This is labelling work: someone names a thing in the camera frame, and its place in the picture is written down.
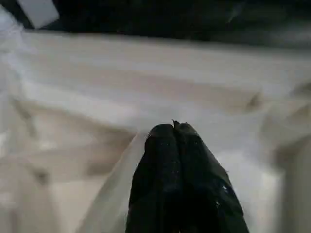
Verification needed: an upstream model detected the white plastic table top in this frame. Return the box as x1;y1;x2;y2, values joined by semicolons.
0;4;311;233

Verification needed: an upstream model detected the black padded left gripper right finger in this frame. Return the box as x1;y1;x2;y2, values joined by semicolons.
172;118;251;233

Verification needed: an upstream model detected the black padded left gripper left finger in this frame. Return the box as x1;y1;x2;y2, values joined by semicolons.
125;123;181;233

